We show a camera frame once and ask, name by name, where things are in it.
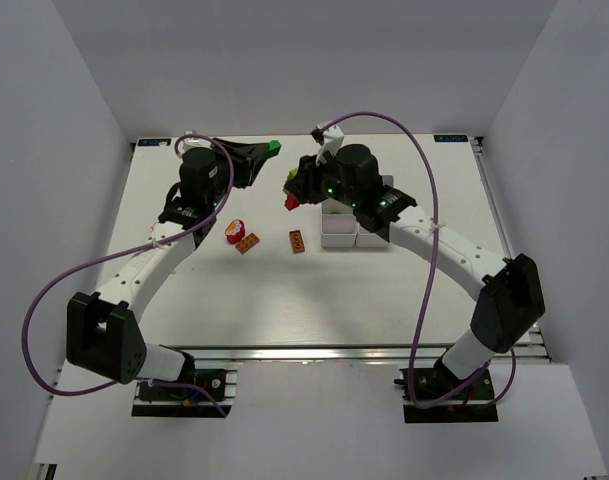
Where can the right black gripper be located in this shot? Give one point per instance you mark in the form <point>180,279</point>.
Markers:
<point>305,180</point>

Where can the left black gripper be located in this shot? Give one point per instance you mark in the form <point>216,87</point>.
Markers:
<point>232,163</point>

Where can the red long lego brick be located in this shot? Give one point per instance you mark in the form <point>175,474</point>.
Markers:
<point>291,203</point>

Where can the dark green lego brick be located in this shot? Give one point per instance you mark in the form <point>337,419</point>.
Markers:
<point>274,148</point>

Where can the red flower lego piece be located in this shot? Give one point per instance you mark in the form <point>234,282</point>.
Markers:
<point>235,231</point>

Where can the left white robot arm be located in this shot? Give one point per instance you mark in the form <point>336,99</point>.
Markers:
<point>103,334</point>

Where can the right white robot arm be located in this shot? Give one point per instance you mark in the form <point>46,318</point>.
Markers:
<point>507,292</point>

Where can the brown lego plate upside down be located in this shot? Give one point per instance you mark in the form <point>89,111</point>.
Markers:
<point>296,241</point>

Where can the white right divided container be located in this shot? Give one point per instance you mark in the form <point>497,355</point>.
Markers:
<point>368,240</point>

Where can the brown 2x4 lego plate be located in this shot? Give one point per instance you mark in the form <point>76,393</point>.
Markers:
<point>247,243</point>

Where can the blue table label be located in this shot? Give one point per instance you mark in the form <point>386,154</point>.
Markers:
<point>450,138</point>
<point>154,142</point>

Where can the blue right table label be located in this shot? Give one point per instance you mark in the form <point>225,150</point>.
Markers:
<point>450,138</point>

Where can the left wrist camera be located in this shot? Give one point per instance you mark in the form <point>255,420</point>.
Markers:
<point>187,141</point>

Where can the aluminium table rail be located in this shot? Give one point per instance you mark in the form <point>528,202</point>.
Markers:
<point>524,353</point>

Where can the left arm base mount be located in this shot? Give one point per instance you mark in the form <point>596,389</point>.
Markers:
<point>219,385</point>

